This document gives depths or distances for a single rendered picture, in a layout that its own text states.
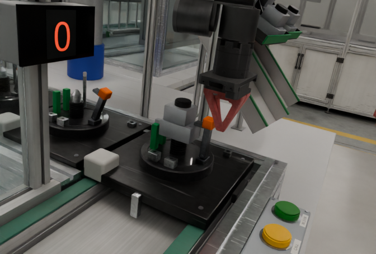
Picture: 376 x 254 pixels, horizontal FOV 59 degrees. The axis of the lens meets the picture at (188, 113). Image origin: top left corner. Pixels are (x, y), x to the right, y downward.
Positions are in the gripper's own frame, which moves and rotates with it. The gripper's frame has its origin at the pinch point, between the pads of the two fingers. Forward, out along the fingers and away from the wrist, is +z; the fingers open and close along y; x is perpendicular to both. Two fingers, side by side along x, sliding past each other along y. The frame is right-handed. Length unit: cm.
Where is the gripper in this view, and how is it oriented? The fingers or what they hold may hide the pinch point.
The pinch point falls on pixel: (221, 126)
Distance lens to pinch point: 56.7
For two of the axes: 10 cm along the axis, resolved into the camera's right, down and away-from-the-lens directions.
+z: -1.2, 9.3, 3.4
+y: -4.6, 2.5, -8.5
